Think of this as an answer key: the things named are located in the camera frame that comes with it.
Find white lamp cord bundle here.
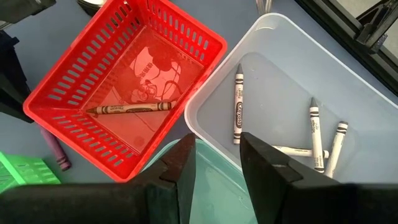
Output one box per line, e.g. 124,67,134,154
255,0,274,16

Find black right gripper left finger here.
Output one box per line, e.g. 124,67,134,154
0,133,197,224

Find grey crayon white wrapper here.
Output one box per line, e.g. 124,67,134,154
271,145,330,159
324,121,349,179
233,63,245,145
308,96,326,174

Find green slotted plastic basket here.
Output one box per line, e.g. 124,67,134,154
0,151,62,194

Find red slotted plastic basket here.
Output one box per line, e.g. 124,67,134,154
23,0,228,183

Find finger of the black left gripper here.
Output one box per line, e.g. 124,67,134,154
0,30,34,124

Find teal plastic bin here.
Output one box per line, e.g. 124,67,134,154
141,138,259,224

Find brown crayon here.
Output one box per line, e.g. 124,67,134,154
85,100,177,118

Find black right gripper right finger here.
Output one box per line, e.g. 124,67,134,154
239,132,398,224

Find black table frame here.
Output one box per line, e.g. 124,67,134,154
294,0,398,96

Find clear plastic bin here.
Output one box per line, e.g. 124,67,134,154
183,12,398,184

